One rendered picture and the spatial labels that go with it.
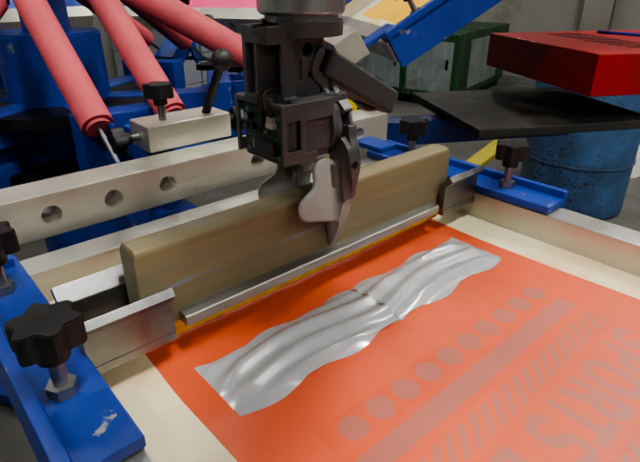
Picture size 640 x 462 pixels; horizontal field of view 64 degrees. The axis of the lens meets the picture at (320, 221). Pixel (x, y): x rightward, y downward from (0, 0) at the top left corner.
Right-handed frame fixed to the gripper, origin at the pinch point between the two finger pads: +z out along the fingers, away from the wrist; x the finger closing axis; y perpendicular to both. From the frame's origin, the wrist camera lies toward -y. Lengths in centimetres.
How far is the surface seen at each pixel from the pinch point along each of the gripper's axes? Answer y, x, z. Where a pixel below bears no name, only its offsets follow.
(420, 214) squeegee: -13.6, 2.8, 2.4
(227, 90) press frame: -26, -59, -2
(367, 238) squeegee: -4.4, 2.8, 2.4
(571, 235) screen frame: -25.4, 15.9, 4.2
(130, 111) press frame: -0.5, -47.9, -3.0
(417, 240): -14.2, 2.3, 6.2
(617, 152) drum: -261, -54, 61
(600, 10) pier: -617, -219, 11
